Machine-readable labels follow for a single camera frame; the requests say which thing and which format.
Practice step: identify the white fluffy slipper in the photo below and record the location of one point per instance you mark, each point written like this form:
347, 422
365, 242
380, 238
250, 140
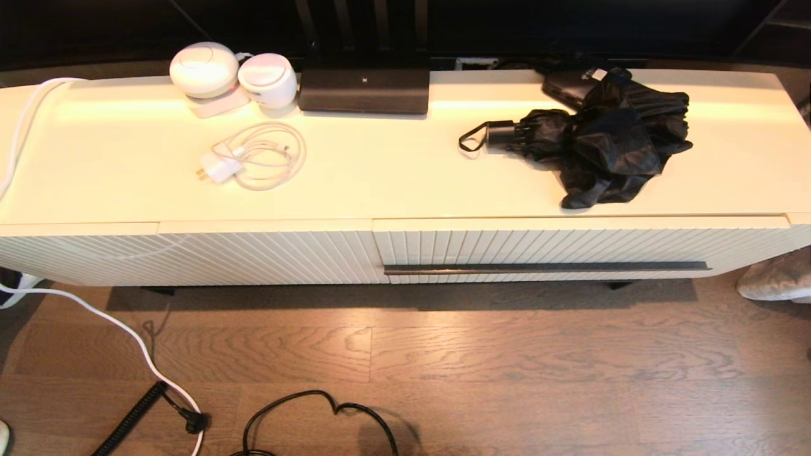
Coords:
776, 282

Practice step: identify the small white round device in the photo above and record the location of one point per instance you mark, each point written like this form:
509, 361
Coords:
269, 79

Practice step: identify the white charger adapter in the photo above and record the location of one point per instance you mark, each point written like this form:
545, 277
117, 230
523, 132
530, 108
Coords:
222, 168

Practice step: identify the white wall socket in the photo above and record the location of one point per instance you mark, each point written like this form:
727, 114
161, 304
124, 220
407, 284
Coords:
475, 63

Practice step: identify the large white round device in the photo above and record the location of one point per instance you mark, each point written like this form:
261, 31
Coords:
203, 69

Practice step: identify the black router with antennas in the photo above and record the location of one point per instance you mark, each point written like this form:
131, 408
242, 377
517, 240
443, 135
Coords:
364, 92

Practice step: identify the cream ribbed-front drawer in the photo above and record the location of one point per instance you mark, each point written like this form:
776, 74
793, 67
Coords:
507, 244

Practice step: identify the black set-top box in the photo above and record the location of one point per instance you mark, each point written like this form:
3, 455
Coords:
564, 88

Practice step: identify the black folding umbrella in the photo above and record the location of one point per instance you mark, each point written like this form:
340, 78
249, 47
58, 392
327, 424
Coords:
608, 139

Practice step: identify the white slatted cabinet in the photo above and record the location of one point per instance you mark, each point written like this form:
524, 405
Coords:
380, 177

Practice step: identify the white sneaker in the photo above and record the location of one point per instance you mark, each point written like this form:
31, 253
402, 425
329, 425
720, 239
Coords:
28, 286

